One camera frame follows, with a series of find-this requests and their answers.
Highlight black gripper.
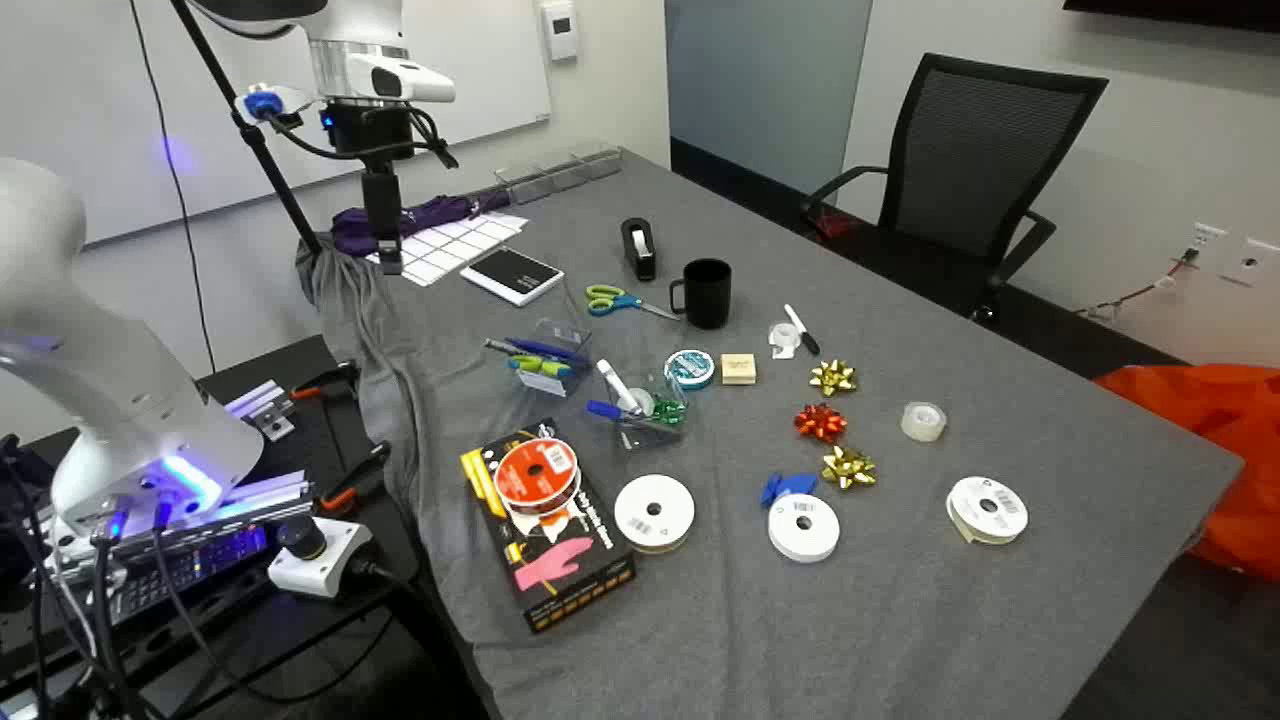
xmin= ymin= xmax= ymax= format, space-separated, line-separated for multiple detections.
xmin=357 ymin=150 xmax=407 ymax=278

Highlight ribbon spool with green label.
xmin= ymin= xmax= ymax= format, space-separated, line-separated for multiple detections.
xmin=661 ymin=343 xmax=720 ymax=394

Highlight clear plastic container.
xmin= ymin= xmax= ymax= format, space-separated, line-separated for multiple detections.
xmin=579 ymin=357 xmax=696 ymax=455
xmin=480 ymin=314 xmax=595 ymax=401

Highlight black tape dispenser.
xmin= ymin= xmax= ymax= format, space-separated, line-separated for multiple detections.
xmin=615 ymin=211 xmax=663 ymax=285

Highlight orange ribbon spool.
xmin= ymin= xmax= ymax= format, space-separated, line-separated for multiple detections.
xmin=489 ymin=431 xmax=584 ymax=513

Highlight white ribbon spool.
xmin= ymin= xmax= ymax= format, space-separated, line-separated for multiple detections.
xmin=611 ymin=472 xmax=701 ymax=555
xmin=763 ymin=492 xmax=843 ymax=569
xmin=938 ymin=472 xmax=1032 ymax=550

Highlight black notebook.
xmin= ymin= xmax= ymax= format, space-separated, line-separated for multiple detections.
xmin=457 ymin=247 xmax=567 ymax=311

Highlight yellow flat item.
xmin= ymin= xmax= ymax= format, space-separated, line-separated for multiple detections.
xmin=457 ymin=442 xmax=512 ymax=523

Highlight white marker pen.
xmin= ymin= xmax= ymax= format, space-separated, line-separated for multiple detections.
xmin=593 ymin=357 xmax=643 ymax=414

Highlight black mug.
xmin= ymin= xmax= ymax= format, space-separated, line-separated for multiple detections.
xmin=663 ymin=257 xmax=736 ymax=331

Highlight whiteboard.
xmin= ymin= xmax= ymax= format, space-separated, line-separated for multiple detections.
xmin=0 ymin=0 xmax=553 ymax=253

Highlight small beige box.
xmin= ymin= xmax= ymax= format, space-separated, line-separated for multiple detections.
xmin=716 ymin=347 xmax=761 ymax=391

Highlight black printed flat box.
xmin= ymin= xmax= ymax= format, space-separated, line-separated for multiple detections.
xmin=457 ymin=418 xmax=641 ymax=634

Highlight black robot cart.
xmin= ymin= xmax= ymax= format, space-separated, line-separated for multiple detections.
xmin=0 ymin=336 xmax=473 ymax=720

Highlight black marker pen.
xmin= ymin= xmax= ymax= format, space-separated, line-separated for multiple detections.
xmin=780 ymin=300 xmax=823 ymax=360

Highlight blue gift bow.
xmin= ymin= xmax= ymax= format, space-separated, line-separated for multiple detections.
xmin=756 ymin=469 xmax=821 ymax=513

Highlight gold gift bow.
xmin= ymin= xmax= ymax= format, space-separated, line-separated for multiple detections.
xmin=821 ymin=442 xmax=880 ymax=494
xmin=805 ymin=357 xmax=860 ymax=401

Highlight red gift bow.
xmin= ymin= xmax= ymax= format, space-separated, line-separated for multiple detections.
xmin=792 ymin=401 xmax=853 ymax=447

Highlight small white lid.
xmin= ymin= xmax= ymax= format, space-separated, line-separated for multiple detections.
xmin=894 ymin=394 xmax=953 ymax=447

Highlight black mesh office chair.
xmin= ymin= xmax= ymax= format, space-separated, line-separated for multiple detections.
xmin=797 ymin=53 xmax=1110 ymax=323

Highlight grey table cloth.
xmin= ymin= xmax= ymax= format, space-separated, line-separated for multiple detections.
xmin=297 ymin=145 xmax=1246 ymax=720

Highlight orange plastic bag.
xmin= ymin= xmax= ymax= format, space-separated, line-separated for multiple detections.
xmin=1092 ymin=360 xmax=1280 ymax=585

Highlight blue cable connector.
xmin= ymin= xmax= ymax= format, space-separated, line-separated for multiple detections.
xmin=236 ymin=84 xmax=301 ymax=131

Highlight green blue handled scissors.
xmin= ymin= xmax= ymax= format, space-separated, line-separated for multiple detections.
xmin=579 ymin=278 xmax=681 ymax=323

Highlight white wall thermostat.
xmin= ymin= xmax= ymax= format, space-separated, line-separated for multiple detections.
xmin=534 ymin=0 xmax=584 ymax=66

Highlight black wall television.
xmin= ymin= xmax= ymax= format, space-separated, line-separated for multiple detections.
xmin=1060 ymin=0 xmax=1280 ymax=34

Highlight white wall outlet plate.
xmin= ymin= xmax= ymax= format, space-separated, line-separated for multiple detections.
xmin=1190 ymin=214 xmax=1280 ymax=292

